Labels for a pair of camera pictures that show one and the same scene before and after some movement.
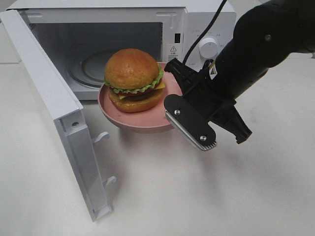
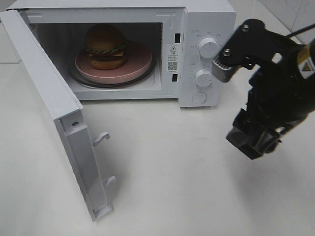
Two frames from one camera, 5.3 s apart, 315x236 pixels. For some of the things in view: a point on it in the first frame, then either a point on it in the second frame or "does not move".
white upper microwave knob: (208, 47) does not move
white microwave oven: (76, 38) does not move
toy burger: (133, 79) to (106, 46)
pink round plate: (152, 118) to (139, 59)
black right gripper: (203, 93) to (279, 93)
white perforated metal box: (66, 110) does not move
